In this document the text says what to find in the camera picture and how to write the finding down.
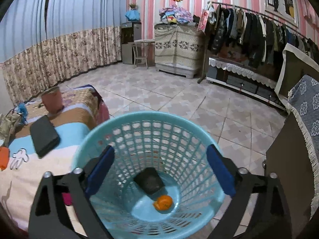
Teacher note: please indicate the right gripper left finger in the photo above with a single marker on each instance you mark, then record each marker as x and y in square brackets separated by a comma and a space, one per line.
[49, 217]

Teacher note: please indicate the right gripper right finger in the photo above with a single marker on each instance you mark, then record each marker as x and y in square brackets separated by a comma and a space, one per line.
[271, 215]

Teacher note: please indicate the beige drawstring pouch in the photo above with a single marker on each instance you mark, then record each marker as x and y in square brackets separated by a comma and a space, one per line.
[9, 123]

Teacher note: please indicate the black square trash piece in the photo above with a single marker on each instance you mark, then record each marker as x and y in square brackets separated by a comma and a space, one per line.
[149, 180]

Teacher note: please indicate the orange plastic cup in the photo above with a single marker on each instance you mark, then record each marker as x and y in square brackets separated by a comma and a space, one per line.
[163, 203]

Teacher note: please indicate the blue plastic bag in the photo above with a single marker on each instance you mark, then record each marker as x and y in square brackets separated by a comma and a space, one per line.
[22, 111]

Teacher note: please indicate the blue floral cloth sofa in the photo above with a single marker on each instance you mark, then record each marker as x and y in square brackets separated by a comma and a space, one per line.
[293, 155]

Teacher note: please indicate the black textured wallet case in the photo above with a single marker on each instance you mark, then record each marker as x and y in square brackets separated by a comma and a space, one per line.
[44, 137]

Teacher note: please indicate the light blue plastic basket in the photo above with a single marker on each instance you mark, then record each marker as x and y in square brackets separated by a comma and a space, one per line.
[176, 148]

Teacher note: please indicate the pink cartoon mug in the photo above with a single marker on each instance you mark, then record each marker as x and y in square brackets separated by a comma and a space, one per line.
[52, 100]

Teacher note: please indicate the low lace covered bench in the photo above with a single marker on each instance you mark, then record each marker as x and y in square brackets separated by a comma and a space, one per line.
[243, 81]

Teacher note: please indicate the clothes rack with garments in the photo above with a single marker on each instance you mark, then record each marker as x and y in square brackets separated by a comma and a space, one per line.
[250, 40]

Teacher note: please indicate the blue and floral curtain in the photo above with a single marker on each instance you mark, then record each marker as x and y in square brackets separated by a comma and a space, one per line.
[45, 42]

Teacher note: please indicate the small metal chair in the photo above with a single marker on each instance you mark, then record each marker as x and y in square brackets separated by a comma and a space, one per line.
[140, 51]

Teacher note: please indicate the cloth covered cabinet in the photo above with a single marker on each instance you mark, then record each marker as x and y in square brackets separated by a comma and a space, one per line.
[179, 49]

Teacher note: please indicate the grey water dispenser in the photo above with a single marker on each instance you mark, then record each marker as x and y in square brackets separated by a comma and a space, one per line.
[130, 32]

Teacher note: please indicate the pink hanging bag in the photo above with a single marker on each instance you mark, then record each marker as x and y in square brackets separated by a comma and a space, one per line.
[203, 21]

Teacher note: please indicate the framed black white picture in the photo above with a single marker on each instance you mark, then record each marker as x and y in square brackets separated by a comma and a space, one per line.
[283, 9]

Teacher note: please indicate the pile of folded clothes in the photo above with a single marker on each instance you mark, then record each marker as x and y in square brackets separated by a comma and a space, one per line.
[175, 15]

